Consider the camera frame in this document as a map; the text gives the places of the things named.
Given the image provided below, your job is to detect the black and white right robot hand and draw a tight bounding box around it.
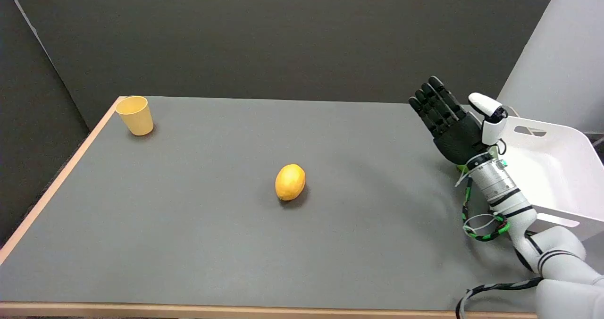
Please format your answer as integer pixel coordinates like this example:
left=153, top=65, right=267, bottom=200
left=409, top=76, right=508, bottom=166

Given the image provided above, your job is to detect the yellow lemon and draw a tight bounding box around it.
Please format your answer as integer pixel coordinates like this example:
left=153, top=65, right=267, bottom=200
left=275, top=164, right=306, bottom=201

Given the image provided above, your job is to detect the white plastic bin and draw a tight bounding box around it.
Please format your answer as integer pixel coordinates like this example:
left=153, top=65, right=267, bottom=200
left=491, top=115, right=604, bottom=242

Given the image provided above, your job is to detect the yellow plastic cup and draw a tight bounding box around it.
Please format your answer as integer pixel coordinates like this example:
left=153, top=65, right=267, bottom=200
left=116, top=96, right=154, bottom=136

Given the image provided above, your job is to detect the black and green braided cable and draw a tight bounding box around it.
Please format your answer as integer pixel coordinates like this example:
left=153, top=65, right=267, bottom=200
left=455, top=176, right=543, bottom=319

